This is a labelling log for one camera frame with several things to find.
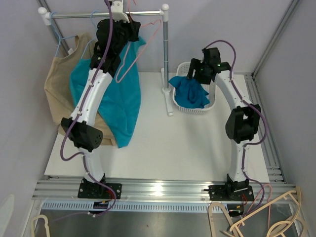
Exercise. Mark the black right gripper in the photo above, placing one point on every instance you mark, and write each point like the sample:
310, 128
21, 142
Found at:
195, 64

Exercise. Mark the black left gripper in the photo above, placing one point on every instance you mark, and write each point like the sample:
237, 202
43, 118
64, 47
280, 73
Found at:
133, 27

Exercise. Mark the dark blue t shirt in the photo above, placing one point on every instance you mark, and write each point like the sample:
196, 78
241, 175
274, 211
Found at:
189, 93

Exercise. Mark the pink wire hanger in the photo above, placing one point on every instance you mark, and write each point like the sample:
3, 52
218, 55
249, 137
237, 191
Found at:
140, 51

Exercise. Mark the teal t shirt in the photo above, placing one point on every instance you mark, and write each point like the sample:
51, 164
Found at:
120, 105

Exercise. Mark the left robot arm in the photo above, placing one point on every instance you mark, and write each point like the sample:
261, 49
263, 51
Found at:
80, 129

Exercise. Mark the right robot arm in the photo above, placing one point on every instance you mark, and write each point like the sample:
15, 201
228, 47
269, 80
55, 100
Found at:
241, 127

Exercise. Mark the white perforated plastic basket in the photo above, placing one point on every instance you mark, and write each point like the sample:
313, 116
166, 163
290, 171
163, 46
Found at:
182, 71

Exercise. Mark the metal clothes rack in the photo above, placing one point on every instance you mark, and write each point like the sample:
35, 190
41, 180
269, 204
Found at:
44, 12

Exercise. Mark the beige tank top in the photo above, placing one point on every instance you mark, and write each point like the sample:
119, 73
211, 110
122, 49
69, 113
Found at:
67, 78

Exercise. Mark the beige wooden hangers pile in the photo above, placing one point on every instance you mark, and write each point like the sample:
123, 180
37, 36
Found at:
277, 229

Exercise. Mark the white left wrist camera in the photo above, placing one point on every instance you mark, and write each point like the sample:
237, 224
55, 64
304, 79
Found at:
118, 14

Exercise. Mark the aluminium corner frame post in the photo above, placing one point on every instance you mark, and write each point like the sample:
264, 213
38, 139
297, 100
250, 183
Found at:
287, 16

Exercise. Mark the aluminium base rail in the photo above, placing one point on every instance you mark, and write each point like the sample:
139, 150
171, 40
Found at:
73, 193

